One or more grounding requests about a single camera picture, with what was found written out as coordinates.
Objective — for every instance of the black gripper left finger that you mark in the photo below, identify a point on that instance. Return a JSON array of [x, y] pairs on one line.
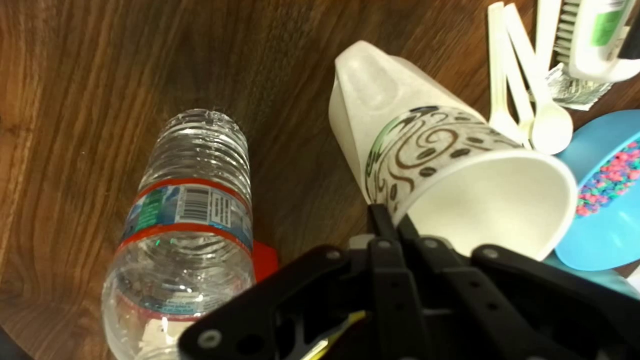
[[395, 247]]

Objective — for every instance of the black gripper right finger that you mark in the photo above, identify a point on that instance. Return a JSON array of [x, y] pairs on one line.
[[574, 318]]

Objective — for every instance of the patterned paper cup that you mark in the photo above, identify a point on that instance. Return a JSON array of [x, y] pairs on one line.
[[456, 179]]

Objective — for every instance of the clear plastic water bottle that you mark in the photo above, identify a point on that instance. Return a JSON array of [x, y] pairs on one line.
[[186, 240]]

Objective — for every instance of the blue plastic bowl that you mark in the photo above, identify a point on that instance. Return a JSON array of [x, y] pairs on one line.
[[605, 159]]

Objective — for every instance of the white plastic spoon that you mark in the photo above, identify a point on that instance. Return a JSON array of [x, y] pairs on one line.
[[550, 129]]

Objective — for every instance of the white dish brush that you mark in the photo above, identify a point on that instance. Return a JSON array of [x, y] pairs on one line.
[[593, 40]]

